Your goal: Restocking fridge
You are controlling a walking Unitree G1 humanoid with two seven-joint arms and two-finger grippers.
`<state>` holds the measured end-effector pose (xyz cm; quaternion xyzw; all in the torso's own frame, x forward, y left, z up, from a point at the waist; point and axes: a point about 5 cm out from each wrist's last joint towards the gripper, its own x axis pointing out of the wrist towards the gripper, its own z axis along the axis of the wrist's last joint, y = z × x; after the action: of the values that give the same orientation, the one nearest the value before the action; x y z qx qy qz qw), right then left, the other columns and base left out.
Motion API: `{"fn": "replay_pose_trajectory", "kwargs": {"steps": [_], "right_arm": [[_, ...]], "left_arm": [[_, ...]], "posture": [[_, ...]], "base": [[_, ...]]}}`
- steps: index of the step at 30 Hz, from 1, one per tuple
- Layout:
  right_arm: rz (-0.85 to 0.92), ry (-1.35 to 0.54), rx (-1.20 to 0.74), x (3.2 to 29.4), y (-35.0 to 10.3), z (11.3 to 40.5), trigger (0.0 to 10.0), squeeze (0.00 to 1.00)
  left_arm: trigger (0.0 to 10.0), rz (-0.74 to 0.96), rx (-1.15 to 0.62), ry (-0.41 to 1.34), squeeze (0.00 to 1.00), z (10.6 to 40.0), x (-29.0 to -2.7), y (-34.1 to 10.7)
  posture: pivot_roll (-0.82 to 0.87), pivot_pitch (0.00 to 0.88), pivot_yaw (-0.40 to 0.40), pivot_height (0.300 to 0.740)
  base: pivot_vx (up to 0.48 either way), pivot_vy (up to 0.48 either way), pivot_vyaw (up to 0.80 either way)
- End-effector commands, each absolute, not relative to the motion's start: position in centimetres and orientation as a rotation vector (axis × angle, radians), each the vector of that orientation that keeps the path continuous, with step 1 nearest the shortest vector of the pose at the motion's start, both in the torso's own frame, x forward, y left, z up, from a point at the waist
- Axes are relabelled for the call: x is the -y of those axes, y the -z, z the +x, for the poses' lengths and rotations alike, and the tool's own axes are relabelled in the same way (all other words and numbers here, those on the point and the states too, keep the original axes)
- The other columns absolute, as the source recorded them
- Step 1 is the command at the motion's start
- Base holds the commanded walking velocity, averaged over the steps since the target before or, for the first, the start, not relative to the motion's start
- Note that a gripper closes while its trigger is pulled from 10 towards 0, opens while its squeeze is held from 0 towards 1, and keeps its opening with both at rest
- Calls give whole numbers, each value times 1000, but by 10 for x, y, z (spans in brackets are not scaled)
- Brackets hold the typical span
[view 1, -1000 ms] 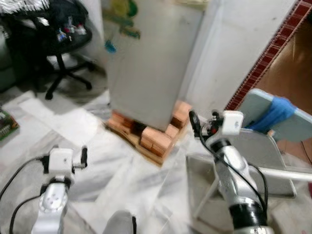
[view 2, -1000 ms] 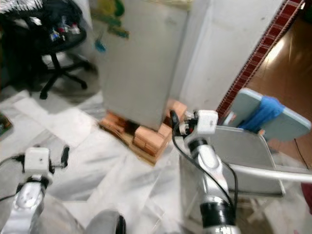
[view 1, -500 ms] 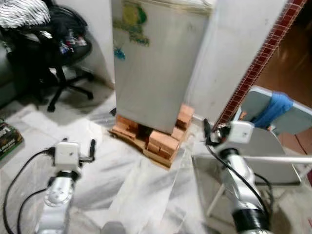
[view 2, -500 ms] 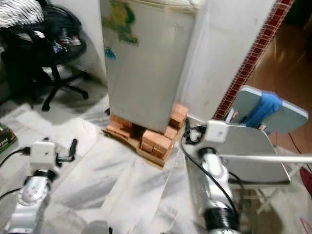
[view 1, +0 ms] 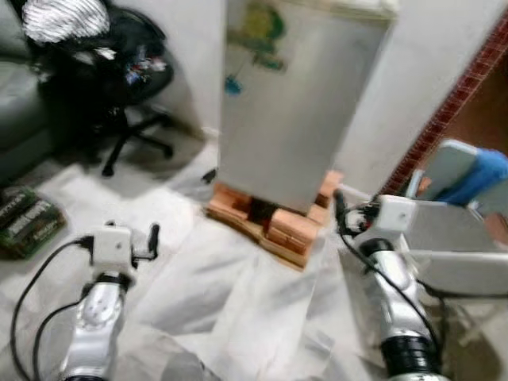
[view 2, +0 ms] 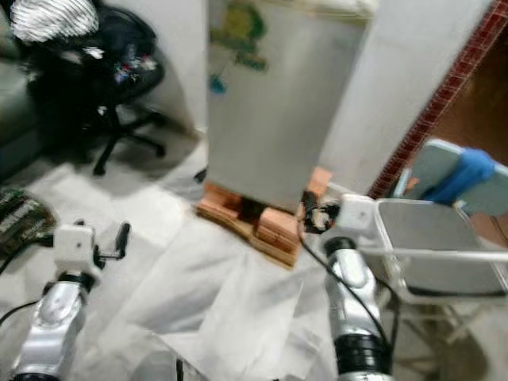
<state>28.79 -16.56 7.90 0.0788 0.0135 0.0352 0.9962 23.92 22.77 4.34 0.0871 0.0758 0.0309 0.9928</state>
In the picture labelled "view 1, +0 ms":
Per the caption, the green yellow fridge sticker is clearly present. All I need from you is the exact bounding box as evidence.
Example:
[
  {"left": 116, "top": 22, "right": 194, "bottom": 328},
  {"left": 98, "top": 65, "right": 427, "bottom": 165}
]
[{"left": 225, "top": 2, "right": 288, "bottom": 74}]

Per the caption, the blue cloth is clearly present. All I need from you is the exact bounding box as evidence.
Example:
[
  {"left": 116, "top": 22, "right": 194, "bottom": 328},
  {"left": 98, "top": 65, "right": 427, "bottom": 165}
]
[{"left": 435, "top": 149, "right": 508, "bottom": 207}]

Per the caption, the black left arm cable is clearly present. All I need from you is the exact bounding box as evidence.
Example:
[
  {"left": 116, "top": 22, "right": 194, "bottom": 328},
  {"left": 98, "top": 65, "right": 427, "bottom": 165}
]
[{"left": 10, "top": 237, "right": 94, "bottom": 381}]

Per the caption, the blue fridge sticker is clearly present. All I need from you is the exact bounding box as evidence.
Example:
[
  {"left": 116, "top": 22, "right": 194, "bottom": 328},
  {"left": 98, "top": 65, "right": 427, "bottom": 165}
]
[{"left": 224, "top": 75, "right": 242, "bottom": 98}]

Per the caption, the grey flat box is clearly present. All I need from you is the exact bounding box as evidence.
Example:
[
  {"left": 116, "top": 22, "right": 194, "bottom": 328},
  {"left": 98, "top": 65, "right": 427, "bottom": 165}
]
[{"left": 414, "top": 140, "right": 508, "bottom": 217}]

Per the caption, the white floor sheet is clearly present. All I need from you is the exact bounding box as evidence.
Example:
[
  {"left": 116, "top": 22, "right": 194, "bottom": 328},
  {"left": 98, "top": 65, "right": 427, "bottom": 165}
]
[{"left": 0, "top": 141, "right": 508, "bottom": 381}]

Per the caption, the white plastic bin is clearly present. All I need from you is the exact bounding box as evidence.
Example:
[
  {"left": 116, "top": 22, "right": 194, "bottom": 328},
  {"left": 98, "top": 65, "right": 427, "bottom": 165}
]
[{"left": 399, "top": 197, "right": 508, "bottom": 299}]

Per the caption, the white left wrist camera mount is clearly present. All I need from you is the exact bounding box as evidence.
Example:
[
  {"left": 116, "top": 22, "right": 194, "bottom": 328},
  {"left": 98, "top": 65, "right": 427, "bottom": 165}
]
[{"left": 90, "top": 225, "right": 134, "bottom": 269}]

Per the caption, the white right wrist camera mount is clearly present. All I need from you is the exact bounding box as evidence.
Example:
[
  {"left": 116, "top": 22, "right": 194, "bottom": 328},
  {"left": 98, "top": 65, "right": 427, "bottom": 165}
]
[{"left": 376, "top": 194, "right": 418, "bottom": 237}]

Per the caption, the grey sofa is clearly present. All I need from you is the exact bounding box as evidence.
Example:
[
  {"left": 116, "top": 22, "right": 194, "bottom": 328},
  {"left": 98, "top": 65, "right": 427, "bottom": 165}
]
[{"left": 0, "top": 8, "right": 56, "bottom": 185}]

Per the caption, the striped white cloth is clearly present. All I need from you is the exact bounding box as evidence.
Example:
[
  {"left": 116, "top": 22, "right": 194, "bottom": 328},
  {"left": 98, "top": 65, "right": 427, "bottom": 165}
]
[{"left": 21, "top": 0, "right": 111, "bottom": 45}]

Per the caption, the wooden brick pallet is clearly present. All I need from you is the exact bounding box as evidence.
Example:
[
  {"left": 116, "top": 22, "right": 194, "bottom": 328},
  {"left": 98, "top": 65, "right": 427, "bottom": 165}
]
[{"left": 204, "top": 169, "right": 347, "bottom": 271}]

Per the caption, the black office chair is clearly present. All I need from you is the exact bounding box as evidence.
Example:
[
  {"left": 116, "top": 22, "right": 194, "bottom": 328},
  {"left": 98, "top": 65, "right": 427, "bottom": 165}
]
[{"left": 30, "top": 4, "right": 177, "bottom": 178}]

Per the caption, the silver fridge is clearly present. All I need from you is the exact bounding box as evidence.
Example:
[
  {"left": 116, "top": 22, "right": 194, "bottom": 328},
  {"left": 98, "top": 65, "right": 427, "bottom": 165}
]
[{"left": 216, "top": 0, "right": 398, "bottom": 214}]

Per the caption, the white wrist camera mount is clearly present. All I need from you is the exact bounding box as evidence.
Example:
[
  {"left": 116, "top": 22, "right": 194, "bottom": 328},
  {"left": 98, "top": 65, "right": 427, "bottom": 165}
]
[
  {"left": 376, "top": 194, "right": 418, "bottom": 237},
  {"left": 90, "top": 225, "right": 134, "bottom": 269}
]

